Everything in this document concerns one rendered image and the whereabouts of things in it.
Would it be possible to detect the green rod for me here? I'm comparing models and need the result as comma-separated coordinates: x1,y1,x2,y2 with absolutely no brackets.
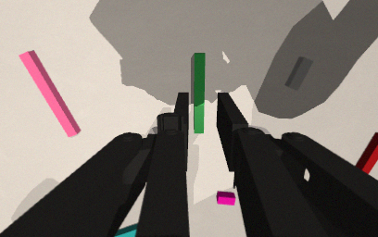
195,53,206,133

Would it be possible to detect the magenta rod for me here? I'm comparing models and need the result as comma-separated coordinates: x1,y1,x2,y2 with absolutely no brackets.
217,192,235,206

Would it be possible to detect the grey rectangular block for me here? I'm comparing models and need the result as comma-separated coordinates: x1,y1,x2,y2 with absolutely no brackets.
285,56,313,91

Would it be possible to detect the pink rod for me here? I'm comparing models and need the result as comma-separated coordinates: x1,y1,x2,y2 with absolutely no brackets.
19,51,81,137

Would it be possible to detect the turquoise rod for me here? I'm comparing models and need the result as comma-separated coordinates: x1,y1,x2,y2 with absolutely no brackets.
115,224,137,237

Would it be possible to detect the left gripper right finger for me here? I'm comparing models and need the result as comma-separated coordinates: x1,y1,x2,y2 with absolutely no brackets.
216,93,378,237

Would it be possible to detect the red rod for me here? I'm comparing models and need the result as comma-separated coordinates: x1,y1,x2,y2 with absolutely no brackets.
356,132,378,174

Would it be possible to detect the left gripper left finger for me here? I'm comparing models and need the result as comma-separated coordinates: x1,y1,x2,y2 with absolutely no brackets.
0,93,190,237

